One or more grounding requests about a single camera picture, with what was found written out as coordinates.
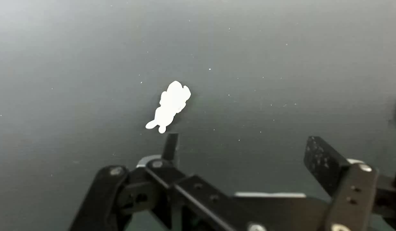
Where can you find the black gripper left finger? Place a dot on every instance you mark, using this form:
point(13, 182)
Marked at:
point(179, 202)

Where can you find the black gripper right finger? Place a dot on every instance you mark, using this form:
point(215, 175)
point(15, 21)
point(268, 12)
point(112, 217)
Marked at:
point(358, 190)

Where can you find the small white plush toy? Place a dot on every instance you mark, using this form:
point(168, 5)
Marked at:
point(173, 100)

